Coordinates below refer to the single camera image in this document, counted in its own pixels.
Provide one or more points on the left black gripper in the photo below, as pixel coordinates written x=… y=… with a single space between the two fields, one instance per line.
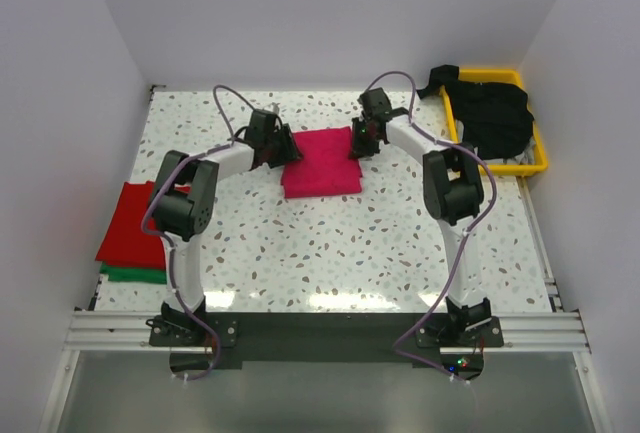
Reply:
x=290 y=151

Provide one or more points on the pink t shirt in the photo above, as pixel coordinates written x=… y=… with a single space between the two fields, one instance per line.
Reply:
x=326 y=168

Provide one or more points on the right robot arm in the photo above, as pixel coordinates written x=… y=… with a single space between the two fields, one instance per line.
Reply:
x=452 y=194

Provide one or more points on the grey t shirt in bin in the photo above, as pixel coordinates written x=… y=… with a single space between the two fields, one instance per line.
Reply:
x=498 y=147

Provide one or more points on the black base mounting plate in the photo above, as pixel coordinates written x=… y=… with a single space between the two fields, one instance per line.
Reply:
x=232 y=340

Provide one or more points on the red folded t shirt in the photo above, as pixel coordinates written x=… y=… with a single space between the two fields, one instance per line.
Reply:
x=125 y=244

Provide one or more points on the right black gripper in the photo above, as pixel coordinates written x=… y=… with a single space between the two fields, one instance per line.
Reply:
x=358 y=149

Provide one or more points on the black t shirt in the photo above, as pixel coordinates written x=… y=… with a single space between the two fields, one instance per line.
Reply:
x=494 y=116

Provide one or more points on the green folded t shirt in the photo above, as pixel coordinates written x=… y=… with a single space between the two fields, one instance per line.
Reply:
x=133 y=274

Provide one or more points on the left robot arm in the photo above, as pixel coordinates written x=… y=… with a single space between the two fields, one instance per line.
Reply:
x=181 y=205

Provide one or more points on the aluminium frame rail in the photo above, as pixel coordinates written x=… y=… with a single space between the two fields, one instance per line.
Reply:
x=522 y=332

